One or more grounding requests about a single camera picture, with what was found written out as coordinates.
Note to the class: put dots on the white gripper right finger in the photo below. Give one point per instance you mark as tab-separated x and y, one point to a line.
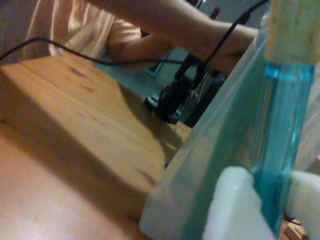
307	195

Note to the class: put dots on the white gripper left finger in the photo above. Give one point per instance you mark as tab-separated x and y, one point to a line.
232	212

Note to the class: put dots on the teal ballpoint pen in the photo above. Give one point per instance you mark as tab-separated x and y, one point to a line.
282	112

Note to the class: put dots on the black leader arm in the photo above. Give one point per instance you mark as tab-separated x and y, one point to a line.
172	100

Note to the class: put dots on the person's hand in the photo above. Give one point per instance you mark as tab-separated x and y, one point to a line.
238	42

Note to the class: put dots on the white mug with green pattern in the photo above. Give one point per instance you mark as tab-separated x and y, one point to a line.
175	200

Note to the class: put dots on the person's torso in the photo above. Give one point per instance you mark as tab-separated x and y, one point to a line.
75	25

